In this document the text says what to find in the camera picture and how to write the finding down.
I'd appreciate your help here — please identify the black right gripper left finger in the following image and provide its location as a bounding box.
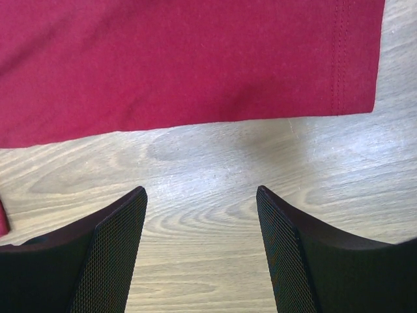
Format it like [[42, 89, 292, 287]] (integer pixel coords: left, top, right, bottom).
[[1, 186, 147, 312]]

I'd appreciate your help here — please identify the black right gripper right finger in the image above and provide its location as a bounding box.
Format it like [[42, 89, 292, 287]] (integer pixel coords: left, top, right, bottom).
[[256, 186, 416, 312]]

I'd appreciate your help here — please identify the dark red t-shirt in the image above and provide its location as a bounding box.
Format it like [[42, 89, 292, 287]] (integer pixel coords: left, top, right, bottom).
[[0, 0, 387, 238]]

